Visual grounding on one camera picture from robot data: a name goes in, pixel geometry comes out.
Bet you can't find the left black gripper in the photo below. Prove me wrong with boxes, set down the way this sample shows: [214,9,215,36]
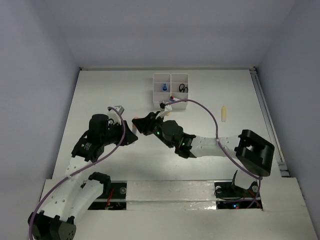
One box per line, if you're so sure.
[100,118,137,145]

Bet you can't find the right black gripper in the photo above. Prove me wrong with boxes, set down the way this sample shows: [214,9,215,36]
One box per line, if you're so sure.
[132,113,175,150]

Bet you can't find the red capped white marker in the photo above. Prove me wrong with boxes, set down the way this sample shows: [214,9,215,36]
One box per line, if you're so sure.
[169,96,186,103]

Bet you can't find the blue capped clear bottle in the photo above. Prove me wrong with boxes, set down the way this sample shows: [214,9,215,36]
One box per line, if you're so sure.
[162,83,168,92]

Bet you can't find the black handled scissors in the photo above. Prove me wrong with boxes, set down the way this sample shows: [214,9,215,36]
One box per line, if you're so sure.
[178,83,189,93]

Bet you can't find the cream glue stick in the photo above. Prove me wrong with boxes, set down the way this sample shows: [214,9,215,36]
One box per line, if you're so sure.
[221,105,227,123]

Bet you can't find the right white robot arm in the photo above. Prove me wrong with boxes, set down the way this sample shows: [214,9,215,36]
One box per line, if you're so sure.
[132,111,275,180]

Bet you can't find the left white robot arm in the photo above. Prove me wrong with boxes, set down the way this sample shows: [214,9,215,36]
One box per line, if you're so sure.
[28,106,138,240]

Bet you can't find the white organizer right column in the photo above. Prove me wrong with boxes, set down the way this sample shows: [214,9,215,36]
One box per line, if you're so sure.
[169,73,189,102]

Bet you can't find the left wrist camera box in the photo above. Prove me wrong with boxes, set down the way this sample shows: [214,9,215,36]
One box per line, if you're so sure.
[107,105,125,123]

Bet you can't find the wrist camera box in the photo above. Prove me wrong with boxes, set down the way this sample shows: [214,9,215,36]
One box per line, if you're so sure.
[156,101,172,119]
[107,105,125,123]

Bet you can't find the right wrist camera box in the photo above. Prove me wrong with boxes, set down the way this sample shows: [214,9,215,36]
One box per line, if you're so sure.
[156,101,172,119]

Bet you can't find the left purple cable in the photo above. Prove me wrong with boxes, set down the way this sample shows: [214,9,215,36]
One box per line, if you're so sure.
[26,107,126,240]

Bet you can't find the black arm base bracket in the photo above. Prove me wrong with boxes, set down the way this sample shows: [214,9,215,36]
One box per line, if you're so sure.
[214,170,258,200]

